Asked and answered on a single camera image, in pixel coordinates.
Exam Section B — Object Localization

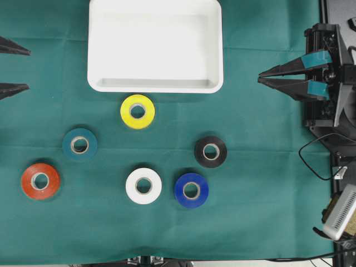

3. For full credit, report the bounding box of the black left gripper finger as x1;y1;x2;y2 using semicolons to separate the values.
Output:
0;36;31;56
0;83;29;100

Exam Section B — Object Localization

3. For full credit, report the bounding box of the white tape roll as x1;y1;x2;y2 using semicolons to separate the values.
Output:
126;168;162;205

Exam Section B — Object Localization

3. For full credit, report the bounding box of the yellow tape roll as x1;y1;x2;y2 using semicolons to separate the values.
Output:
120;94;155;130

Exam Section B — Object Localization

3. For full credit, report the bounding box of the white plastic tray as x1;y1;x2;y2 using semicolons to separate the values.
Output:
87;1;224;94

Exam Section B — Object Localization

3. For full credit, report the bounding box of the red tape roll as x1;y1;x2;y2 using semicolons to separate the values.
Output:
21;163;61;200

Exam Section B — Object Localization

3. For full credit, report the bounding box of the silver vented box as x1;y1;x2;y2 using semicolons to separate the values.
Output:
323;184;355;241

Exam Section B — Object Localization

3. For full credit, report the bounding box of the green table cloth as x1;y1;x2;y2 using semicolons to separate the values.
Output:
1;1;333;264

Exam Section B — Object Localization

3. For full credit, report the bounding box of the black thin cable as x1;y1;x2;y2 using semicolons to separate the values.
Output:
299;132;348;181

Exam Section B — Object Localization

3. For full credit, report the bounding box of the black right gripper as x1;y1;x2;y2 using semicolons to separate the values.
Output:
258;23;355;127

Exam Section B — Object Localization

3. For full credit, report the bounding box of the blue tape roll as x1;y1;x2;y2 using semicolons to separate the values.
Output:
174;172;209;209

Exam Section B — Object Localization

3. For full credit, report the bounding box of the teal tape roll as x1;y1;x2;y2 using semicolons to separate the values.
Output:
62;128;98;161

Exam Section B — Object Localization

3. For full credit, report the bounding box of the black tape roll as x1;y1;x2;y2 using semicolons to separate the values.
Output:
194;136;228;168

